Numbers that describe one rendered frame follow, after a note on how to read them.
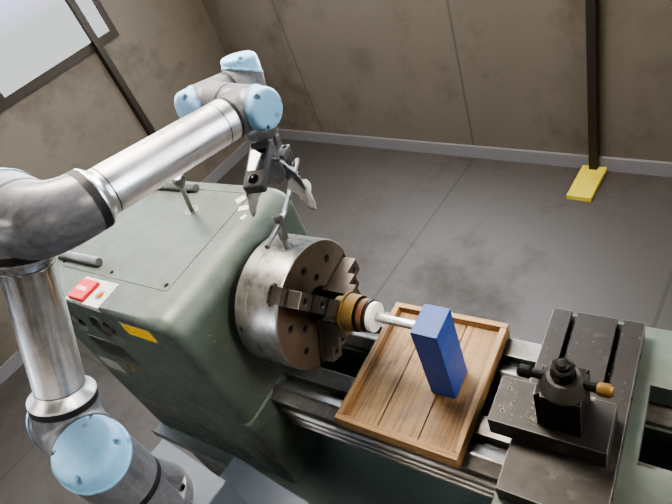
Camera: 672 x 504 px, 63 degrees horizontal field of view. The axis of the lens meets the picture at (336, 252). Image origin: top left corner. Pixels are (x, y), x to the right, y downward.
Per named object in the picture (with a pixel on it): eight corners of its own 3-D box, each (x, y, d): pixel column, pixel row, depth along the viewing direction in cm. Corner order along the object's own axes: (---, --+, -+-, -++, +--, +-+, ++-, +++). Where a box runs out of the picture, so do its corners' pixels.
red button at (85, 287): (71, 300, 134) (66, 294, 132) (88, 282, 137) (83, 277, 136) (85, 304, 130) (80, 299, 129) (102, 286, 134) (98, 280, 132)
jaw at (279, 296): (299, 311, 128) (267, 305, 118) (304, 290, 129) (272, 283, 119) (338, 320, 122) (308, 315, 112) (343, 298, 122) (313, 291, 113)
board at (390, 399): (339, 426, 129) (333, 417, 126) (399, 311, 149) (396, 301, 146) (459, 469, 112) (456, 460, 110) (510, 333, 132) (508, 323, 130)
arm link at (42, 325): (62, 493, 94) (-29, 188, 72) (30, 452, 103) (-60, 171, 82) (128, 455, 102) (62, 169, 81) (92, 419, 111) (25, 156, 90)
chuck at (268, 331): (269, 388, 132) (227, 285, 116) (336, 308, 153) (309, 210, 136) (299, 398, 127) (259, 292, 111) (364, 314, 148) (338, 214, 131)
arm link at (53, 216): (-8, 223, 66) (276, 66, 91) (-36, 206, 73) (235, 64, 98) (43, 295, 72) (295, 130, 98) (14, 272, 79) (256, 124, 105)
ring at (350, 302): (321, 311, 121) (356, 319, 116) (340, 280, 126) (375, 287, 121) (334, 336, 127) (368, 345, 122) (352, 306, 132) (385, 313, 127)
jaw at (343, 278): (311, 286, 131) (333, 249, 137) (318, 298, 134) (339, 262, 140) (349, 293, 125) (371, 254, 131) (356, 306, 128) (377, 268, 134)
